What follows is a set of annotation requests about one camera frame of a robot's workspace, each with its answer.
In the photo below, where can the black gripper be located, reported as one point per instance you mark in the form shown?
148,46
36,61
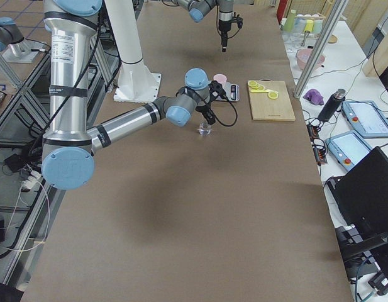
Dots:
223,26
202,109

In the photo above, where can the pink plastic cup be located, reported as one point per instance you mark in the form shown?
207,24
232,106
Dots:
220,78

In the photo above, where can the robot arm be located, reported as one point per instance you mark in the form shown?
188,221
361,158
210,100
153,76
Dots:
199,9
71,138

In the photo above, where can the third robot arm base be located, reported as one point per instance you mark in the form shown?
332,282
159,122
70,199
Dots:
14,47

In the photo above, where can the digital kitchen scale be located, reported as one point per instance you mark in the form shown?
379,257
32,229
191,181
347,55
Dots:
232,91

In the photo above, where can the small clear glass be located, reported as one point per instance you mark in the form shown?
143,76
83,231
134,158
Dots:
205,129

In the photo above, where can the yellow plastic knife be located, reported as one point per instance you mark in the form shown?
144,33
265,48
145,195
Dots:
262,91

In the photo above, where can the lemon slice pair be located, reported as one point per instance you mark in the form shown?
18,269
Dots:
254,85

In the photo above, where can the bamboo cutting board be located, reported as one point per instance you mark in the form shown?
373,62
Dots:
266,109

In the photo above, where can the green tumbler bottle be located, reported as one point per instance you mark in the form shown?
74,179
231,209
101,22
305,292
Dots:
289,23

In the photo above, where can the purple cloth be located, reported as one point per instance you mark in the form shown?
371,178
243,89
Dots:
314,97

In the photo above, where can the black power strip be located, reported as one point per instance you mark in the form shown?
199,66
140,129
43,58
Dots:
318,145

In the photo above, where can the black thermos bottle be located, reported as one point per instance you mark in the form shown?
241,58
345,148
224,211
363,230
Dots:
332,105

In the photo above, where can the blue teach pendant near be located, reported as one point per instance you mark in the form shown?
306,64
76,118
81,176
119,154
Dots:
348,148

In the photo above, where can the blue teach pendant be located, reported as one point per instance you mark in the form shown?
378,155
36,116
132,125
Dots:
348,148
366,118

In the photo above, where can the blue teach pendant far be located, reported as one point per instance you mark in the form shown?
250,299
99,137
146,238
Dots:
366,118

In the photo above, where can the black monitor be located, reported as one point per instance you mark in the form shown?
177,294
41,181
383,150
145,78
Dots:
362,197

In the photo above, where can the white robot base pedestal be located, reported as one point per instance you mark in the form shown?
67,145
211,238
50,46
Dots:
135,81

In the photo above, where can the aluminium frame post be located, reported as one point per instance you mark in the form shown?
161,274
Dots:
328,27

